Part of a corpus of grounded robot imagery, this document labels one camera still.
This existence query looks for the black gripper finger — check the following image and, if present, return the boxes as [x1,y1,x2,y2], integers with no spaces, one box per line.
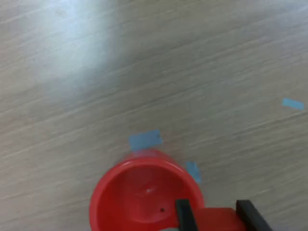
[175,198,199,231]
[235,199,275,231]

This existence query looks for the red cube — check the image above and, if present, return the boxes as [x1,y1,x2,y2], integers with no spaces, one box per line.
[192,206,246,231]

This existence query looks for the narrow blue tape piece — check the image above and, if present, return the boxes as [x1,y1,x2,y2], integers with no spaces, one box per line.
[185,161,203,183]

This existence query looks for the red plastic cup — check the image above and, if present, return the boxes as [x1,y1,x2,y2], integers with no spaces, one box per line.
[89,148,205,231]

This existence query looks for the wide blue tape piece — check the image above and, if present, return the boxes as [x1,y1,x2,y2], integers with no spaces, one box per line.
[128,129,164,152]

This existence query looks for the small blue tape piece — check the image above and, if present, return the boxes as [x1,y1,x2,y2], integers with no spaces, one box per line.
[282,97,305,111]

